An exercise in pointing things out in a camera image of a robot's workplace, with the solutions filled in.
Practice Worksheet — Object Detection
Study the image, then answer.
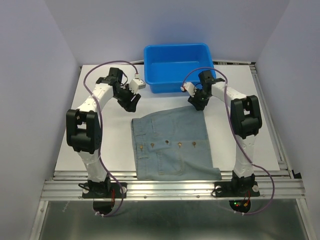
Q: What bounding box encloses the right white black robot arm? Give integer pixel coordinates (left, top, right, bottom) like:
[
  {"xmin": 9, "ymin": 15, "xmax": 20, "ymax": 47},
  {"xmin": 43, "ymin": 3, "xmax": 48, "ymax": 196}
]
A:
[{"xmin": 180, "ymin": 67, "xmax": 263, "ymax": 198}]

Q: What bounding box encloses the aluminium extrusion frame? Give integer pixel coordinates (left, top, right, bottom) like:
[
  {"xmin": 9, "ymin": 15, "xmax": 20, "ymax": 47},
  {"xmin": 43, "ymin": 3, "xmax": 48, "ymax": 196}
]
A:
[{"xmin": 31, "ymin": 65, "xmax": 316, "ymax": 240}]

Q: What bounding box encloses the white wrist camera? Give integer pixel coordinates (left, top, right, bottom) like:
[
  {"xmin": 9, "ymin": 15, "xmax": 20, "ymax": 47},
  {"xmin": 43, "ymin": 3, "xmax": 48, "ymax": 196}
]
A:
[
  {"xmin": 128, "ymin": 78, "xmax": 146, "ymax": 94},
  {"xmin": 180, "ymin": 82, "xmax": 197, "ymax": 98}
]

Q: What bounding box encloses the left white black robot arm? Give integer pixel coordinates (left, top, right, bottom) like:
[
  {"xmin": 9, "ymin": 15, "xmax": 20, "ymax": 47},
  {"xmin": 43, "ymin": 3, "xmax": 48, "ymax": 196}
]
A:
[{"xmin": 66, "ymin": 67, "xmax": 146, "ymax": 199}]

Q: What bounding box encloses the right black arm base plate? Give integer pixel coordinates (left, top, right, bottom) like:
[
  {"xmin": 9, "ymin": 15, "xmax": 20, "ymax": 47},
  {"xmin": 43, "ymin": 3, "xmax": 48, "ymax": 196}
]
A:
[{"xmin": 211, "ymin": 181, "xmax": 261, "ymax": 198}]

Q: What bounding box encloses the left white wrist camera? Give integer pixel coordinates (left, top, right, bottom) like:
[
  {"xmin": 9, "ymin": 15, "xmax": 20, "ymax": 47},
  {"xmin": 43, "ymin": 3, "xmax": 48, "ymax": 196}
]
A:
[{"xmin": 128, "ymin": 78, "xmax": 146, "ymax": 94}]

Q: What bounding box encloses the light denim skirt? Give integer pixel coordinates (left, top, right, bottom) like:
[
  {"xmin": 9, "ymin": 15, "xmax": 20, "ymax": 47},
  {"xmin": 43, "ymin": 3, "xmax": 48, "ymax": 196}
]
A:
[{"xmin": 130, "ymin": 106, "xmax": 222, "ymax": 181}]

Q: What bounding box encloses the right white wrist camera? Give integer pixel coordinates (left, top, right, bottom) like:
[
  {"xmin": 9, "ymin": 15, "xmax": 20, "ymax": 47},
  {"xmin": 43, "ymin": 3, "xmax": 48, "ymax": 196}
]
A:
[{"xmin": 180, "ymin": 82, "xmax": 197, "ymax": 98}]

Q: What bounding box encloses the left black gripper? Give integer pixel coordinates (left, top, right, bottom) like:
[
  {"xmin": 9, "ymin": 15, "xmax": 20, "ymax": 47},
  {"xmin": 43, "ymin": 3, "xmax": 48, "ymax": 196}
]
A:
[{"xmin": 114, "ymin": 84, "xmax": 141, "ymax": 113}]

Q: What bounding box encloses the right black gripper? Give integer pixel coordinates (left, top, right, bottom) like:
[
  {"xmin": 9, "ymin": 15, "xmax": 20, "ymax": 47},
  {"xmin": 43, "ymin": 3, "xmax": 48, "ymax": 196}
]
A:
[{"xmin": 187, "ymin": 87, "xmax": 211, "ymax": 111}]

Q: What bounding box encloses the blue plastic bin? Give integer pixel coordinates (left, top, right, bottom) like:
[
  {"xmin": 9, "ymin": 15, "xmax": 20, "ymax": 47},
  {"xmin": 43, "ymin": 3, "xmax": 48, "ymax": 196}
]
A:
[{"xmin": 143, "ymin": 43, "xmax": 214, "ymax": 94}]

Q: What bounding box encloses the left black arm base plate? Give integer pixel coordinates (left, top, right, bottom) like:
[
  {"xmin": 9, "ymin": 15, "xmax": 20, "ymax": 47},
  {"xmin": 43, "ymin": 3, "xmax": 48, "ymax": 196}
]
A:
[{"xmin": 80, "ymin": 182, "xmax": 127, "ymax": 200}]

